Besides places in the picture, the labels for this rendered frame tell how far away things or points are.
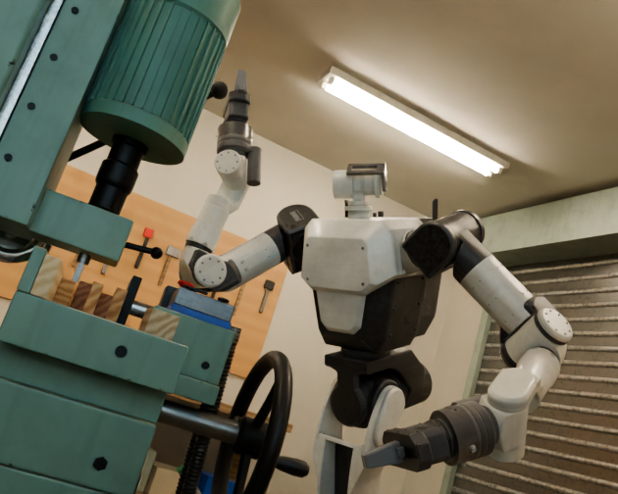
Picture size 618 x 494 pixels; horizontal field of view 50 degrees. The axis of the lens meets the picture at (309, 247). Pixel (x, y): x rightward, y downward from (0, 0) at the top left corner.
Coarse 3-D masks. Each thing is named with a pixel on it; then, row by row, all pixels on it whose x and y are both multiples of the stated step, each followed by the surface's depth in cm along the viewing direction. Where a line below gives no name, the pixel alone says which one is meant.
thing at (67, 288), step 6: (60, 282) 88; (66, 282) 88; (72, 282) 89; (60, 288) 88; (66, 288) 88; (72, 288) 88; (60, 294) 88; (66, 294) 88; (72, 294) 88; (54, 300) 88; (60, 300) 88; (66, 300) 88; (72, 300) 95
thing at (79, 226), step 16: (48, 192) 100; (48, 208) 100; (64, 208) 101; (80, 208) 101; (96, 208) 102; (32, 224) 99; (48, 224) 100; (64, 224) 100; (80, 224) 101; (96, 224) 102; (112, 224) 102; (128, 224) 103; (48, 240) 102; (64, 240) 100; (80, 240) 101; (96, 240) 101; (112, 240) 102; (80, 256) 103; (96, 256) 103; (112, 256) 102
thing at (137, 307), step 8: (136, 280) 106; (128, 288) 107; (136, 288) 106; (128, 296) 105; (128, 304) 105; (136, 304) 109; (144, 304) 110; (120, 312) 105; (128, 312) 105; (136, 312) 109; (144, 312) 109; (120, 320) 104
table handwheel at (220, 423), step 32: (256, 384) 117; (288, 384) 100; (160, 416) 102; (192, 416) 104; (256, 416) 105; (288, 416) 97; (224, 448) 117; (256, 448) 105; (224, 480) 113; (256, 480) 94
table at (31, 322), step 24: (24, 312) 77; (48, 312) 77; (72, 312) 78; (0, 336) 75; (24, 336) 76; (48, 336) 77; (72, 336) 78; (96, 336) 79; (120, 336) 80; (144, 336) 80; (72, 360) 77; (96, 360) 78; (120, 360) 79; (144, 360) 80; (168, 360) 81; (144, 384) 80; (168, 384) 80; (192, 384) 102
